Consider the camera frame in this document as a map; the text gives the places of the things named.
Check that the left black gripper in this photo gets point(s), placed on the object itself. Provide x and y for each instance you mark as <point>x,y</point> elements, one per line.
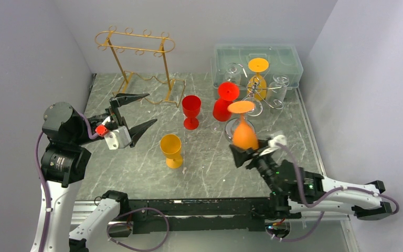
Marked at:
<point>120,99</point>

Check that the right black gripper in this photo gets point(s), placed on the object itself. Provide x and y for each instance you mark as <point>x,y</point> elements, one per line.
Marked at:
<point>241,155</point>

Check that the orange goblet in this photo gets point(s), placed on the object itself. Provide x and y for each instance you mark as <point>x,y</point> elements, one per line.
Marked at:
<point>244,135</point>

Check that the yellow goblet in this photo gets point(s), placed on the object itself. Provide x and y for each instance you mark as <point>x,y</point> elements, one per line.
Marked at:
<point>170,146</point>
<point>257,84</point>

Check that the red goblet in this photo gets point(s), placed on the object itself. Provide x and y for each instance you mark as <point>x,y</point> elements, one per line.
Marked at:
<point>228,93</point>
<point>191,109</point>

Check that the silver wire glass rack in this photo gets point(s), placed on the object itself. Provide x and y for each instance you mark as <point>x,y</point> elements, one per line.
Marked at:
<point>258,104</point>

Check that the gold wire glass rack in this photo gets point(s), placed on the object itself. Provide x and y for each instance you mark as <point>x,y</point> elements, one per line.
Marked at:
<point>159,46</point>

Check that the clear ribbed wine glass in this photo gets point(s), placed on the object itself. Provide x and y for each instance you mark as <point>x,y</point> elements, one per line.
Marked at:
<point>277,90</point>

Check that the clear stemless glass front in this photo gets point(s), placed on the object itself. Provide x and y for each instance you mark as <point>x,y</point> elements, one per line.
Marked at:
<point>233,73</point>

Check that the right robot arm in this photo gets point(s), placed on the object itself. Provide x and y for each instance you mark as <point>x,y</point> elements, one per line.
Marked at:
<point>294,190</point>

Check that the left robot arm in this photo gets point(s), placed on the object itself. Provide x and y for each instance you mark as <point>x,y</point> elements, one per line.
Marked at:
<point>61,170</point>

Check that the red goblet back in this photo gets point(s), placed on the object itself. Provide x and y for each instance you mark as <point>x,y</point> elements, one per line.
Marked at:
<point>191,109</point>

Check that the clear plastic storage box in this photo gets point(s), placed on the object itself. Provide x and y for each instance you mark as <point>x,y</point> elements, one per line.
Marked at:
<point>239,63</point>

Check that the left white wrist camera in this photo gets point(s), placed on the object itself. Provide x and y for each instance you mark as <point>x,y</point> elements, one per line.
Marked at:
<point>118,138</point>

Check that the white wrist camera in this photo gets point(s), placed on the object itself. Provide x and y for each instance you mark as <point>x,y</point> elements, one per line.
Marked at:
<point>118,138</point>
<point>275,144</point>

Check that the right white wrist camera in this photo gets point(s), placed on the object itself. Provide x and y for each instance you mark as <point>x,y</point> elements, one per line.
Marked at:
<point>275,144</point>

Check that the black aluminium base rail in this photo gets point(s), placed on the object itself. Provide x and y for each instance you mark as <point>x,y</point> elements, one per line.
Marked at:
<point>194,214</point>

